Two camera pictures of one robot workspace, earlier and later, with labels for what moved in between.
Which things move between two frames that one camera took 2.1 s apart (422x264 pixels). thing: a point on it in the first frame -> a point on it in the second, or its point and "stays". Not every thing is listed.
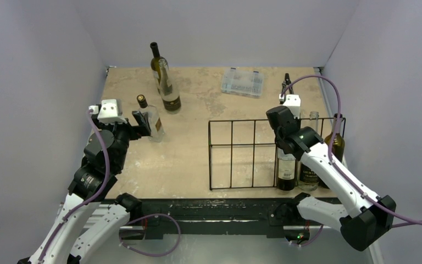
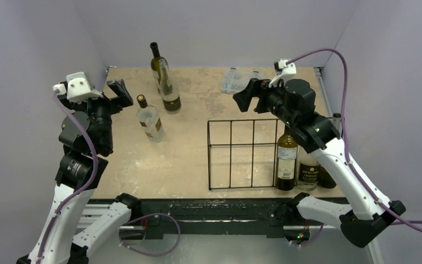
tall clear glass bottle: x=167 y=89 stays
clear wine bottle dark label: x=306 y=181 stays
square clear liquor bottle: x=155 y=123 stays
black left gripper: x=142 y=128 -> x=118 y=88
